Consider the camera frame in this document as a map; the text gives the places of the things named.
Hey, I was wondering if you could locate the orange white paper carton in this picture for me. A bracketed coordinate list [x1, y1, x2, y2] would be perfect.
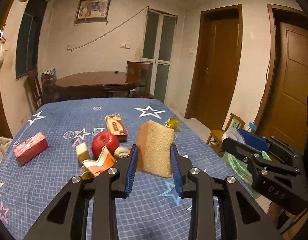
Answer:
[76, 142, 116, 180]

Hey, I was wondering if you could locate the brown door right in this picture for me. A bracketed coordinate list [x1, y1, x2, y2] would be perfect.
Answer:
[255, 4, 308, 152]

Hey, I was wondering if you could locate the white wall cable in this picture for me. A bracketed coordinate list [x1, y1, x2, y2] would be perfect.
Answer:
[66, 5, 150, 52]

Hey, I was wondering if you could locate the brown door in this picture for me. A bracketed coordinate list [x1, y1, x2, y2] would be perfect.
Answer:
[255, 4, 308, 152]
[185, 4, 243, 130]

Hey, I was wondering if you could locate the green lined trash bin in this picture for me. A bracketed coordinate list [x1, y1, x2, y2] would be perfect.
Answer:
[221, 128, 271, 199]

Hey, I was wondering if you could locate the blue star tablecloth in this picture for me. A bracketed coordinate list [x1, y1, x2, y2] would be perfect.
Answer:
[0, 98, 249, 239]

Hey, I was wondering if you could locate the dark wooden chair left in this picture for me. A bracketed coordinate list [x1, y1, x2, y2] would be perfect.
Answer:
[27, 68, 44, 111]

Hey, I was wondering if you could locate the grey knitted cloth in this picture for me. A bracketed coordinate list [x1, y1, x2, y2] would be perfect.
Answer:
[113, 146, 130, 159]

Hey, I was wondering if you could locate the small yellow wooden chair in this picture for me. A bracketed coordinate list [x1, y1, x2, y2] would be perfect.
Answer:
[206, 113, 246, 154]

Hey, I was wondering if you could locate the dark wooden dining table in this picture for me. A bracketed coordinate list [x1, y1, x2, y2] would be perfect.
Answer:
[56, 72, 138, 100]

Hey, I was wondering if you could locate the yellow plastic wrapper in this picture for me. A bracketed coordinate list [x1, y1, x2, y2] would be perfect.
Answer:
[163, 117, 180, 132]

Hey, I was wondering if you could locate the white glass double door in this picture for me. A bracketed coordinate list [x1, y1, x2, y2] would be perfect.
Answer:
[141, 9, 177, 103]

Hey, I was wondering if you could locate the red tan cigarette box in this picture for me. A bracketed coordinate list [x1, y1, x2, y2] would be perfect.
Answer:
[104, 114, 128, 142]

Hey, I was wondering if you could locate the dark window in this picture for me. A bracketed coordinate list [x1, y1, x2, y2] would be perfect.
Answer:
[15, 0, 47, 79]

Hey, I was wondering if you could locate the yellow sponge block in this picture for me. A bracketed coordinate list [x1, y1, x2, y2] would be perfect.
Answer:
[136, 121, 175, 178]

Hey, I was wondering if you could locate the dark wooden chair right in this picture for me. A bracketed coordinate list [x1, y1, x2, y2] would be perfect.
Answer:
[127, 61, 154, 99]

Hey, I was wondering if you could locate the brown door middle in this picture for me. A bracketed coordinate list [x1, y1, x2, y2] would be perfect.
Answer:
[185, 4, 243, 130]

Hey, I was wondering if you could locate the red tissue packet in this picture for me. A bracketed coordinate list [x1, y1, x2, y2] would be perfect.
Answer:
[14, 132, 48, 166]

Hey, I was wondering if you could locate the dark wooden chair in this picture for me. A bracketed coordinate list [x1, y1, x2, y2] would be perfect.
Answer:
[127, 61, 154, 99]
[27, 68, 44, 111]

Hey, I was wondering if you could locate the framed wall picture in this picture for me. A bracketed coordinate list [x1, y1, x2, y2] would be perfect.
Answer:
[74, 0, 111, 24]

